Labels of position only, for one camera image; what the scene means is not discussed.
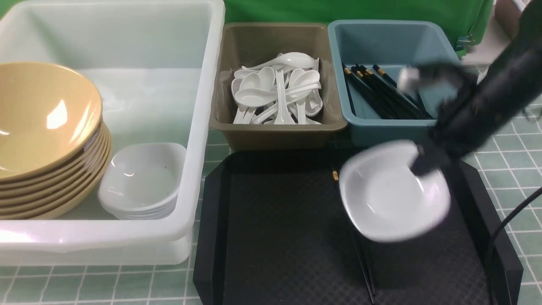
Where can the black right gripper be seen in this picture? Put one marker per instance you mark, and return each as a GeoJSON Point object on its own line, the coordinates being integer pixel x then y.
{"type": "Point", "coordinates": [463, 122]}

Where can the white square sauce dish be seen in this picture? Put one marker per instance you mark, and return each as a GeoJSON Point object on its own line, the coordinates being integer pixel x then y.
{"type": "Point", "coordinates": [385, 201]}

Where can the black chopstick gold band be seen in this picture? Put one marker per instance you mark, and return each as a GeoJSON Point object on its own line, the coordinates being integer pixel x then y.
{"type": "Point", "coordinates": [363, 256]}

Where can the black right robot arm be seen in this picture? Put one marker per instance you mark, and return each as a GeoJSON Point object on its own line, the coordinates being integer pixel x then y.
{"type": "Point", "coordinates": [522, 58]}

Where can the green cloth backdrop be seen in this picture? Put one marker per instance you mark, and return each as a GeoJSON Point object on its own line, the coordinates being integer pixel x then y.
{"type": "Point", "coordinates": [463, 21]}

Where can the bundle of black chopsticks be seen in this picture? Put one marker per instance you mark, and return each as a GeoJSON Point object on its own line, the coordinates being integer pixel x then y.
{"type": "Point", "coordinates": [380, 92]}

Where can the pink plastic bin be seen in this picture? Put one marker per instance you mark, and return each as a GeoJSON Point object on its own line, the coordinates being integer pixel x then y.
{"type": "Point", "coordinates": [508, 14]}

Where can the blue plastic chopstick bin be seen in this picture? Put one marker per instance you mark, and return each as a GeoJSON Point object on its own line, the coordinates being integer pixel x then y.
{"type": "Point", "coordinates": [392, 45]}

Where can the pile of white spoons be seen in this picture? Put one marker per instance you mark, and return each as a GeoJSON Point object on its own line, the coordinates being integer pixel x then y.
{"type": "Point", "coordinates": [277, 94]}

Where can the brown plastic spoon bin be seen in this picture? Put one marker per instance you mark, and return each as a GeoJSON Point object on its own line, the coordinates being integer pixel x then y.
{"type": "Point", "coordinates": [251, 43]}

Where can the black serving tray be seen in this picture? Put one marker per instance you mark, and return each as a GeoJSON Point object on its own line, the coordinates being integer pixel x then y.
{"type": "Point", "coordinates": [273, 232]}

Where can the large white plastic bin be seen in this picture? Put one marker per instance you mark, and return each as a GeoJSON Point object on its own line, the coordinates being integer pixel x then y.
{"type": "Point", "coordinates": [155, 65]}

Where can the stacked white sauce dishes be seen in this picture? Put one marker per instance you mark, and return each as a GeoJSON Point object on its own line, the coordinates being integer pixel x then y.
{"type": "Point", "coordinates": [142, 181]}

